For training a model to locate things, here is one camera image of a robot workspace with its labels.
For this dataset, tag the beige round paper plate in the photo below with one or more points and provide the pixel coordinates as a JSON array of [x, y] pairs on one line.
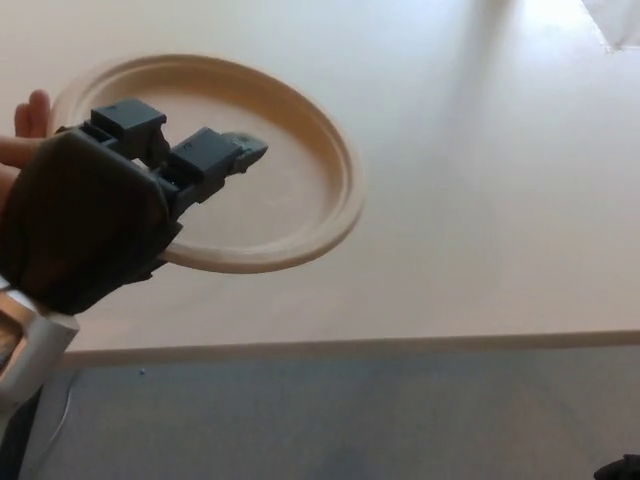
[[290, 195]]

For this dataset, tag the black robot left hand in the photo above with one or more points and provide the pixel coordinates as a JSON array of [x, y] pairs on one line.
[[80, 220]]

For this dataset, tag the person's bare hand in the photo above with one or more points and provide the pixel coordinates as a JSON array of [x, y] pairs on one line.
[[32, 117]]

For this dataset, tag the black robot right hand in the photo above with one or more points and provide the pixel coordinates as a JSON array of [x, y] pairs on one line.
[[622, 469]]

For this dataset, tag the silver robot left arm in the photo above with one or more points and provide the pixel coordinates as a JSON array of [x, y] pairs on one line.
[[35, 345]]

